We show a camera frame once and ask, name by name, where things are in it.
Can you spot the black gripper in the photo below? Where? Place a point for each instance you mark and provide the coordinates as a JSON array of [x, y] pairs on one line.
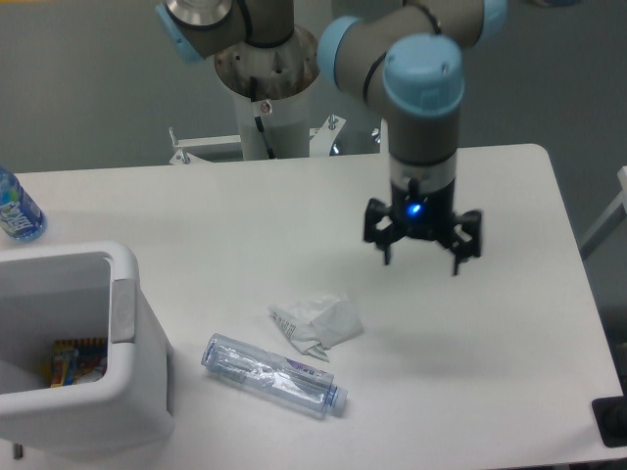
[[427, 217]]

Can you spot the white paper wrapper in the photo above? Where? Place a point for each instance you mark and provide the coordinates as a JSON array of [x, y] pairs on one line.
[[316, 325]]

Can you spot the clear plastic bottle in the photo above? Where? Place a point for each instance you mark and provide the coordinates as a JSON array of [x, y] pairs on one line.
[[275, 377]]

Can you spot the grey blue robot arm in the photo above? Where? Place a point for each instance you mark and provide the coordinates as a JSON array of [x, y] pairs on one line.
[[406, 67]]

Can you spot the white plastic trash can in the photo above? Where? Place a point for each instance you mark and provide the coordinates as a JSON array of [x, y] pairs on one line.
[[65, 292]]

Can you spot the black clamp at table edge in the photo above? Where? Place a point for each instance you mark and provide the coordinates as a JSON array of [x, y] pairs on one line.
[[610, 414]]

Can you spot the blue labelled water bottle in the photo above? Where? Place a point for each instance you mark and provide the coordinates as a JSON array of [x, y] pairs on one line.
[[21, 218]]

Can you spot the white upright bracket post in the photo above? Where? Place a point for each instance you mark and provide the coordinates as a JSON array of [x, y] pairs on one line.
[[379, 136]]

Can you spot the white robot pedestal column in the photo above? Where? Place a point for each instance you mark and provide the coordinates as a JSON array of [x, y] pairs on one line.
[[280, 129]]

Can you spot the white frame leg right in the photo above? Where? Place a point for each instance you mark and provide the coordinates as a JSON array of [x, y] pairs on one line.
[[610, 218]]

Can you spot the white metal frame bracket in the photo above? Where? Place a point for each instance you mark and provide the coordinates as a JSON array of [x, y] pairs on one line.
[[220, 149]]

